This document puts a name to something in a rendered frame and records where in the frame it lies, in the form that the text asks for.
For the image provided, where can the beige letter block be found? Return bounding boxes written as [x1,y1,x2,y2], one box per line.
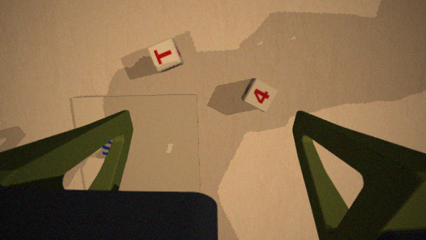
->
[96,140,113,159]
[241,78,277,112]
[147,38,184,72]

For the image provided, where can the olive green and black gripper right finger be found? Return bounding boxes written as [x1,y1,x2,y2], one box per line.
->
[293,110,426,240]

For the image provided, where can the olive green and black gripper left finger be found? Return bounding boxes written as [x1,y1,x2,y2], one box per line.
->
[0,110,133,191]

